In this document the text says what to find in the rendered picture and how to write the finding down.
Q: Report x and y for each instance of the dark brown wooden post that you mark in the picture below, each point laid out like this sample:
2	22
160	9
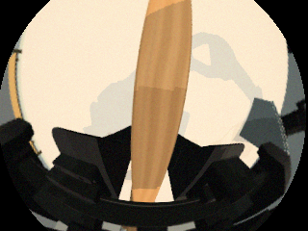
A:
129	228

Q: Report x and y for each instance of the wooden rail with metal hooks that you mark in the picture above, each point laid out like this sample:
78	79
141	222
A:
162	75

